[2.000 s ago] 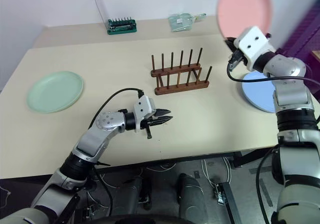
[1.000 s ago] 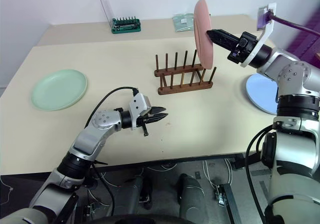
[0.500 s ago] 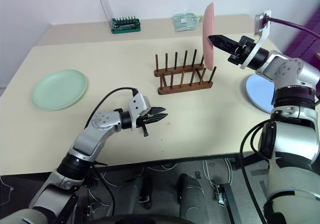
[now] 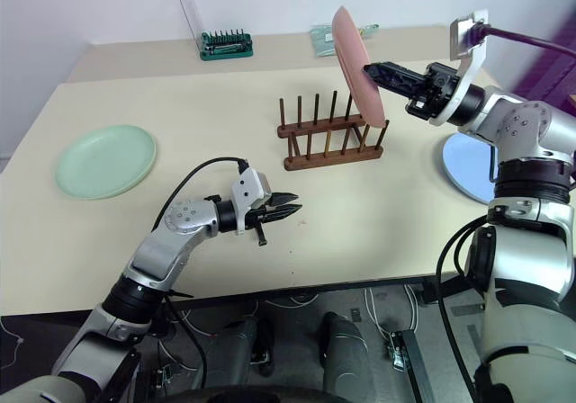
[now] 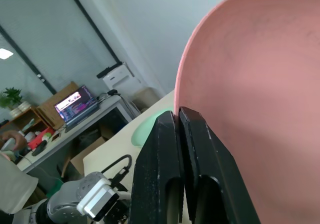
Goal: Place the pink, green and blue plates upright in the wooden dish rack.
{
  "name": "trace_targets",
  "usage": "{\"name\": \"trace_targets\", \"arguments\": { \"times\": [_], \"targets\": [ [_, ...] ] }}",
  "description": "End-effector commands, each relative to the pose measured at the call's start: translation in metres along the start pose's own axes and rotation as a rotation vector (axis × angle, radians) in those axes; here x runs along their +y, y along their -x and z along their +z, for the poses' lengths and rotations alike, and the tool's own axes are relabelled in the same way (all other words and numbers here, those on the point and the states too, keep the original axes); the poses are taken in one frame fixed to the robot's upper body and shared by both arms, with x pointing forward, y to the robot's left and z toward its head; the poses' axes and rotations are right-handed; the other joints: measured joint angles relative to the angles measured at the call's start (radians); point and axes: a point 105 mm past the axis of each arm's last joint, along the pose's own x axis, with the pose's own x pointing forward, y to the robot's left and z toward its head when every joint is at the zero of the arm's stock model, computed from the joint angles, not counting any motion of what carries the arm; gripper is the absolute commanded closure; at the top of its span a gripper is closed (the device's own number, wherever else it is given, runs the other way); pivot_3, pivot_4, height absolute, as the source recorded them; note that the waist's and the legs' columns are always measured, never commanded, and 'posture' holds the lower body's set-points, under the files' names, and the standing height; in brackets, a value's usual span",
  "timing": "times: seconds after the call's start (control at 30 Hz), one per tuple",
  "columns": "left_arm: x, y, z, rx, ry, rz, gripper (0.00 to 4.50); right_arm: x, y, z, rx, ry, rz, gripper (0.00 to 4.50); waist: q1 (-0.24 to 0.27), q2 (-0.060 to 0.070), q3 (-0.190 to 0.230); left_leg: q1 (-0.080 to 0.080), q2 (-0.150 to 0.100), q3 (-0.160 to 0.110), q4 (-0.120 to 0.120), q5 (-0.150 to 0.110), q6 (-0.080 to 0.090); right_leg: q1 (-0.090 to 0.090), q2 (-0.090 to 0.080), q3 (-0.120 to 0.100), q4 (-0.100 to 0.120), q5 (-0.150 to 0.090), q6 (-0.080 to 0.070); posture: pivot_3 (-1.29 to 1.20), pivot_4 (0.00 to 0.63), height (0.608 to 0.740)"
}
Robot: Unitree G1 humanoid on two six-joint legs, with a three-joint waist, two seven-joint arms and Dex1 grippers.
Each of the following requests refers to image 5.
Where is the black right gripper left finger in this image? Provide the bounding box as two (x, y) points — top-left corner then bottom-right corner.
(129, 110), (185, 224)

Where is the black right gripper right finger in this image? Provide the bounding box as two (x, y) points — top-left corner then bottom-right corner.
(178, 106), (262, 224)

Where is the pink plate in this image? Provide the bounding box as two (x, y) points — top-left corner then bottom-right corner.
(175, 0), (320, 224)

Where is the person's bare hand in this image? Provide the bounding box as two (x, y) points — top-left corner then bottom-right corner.
(0, 129), (28, 152)

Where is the green plate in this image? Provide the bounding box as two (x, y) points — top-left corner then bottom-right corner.
(130, 108), (174, 149)

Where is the beige waste bin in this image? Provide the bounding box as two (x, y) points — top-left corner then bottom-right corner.
(131, 87), (161, 113)

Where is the cardboard box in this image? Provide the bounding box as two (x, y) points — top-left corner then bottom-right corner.
(69, 136), (109, 176)

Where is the white office desk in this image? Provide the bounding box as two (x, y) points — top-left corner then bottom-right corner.
(14, 93), (135, 175)

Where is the white printer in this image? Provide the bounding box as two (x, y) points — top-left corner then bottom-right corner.
(96, 61), (142, 103)

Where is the open laptop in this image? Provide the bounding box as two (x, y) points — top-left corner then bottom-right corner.
(54, 84), (100, 133)

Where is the black case on desk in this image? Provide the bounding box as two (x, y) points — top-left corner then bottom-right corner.
(31, 139), (48, 157)

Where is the red box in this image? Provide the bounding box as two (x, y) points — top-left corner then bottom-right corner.
(27, 127), (55, 150)

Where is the person in beige shirt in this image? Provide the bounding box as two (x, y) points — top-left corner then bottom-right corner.
(0, 150), (40, 214)

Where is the wooden shelf unit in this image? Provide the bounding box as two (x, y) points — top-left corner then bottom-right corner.
(0, 81), (80, 135)

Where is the green potted plant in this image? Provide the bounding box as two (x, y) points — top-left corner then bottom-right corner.
(0, 87), (24, 110)

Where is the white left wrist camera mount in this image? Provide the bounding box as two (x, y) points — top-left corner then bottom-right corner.
(76, 177), (121, 223)

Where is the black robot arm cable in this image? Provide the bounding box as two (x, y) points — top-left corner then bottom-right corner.
(100, 154), (134, 189)

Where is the black window frame bar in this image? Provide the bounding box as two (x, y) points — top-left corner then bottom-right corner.
(62, 0), (124, 65)

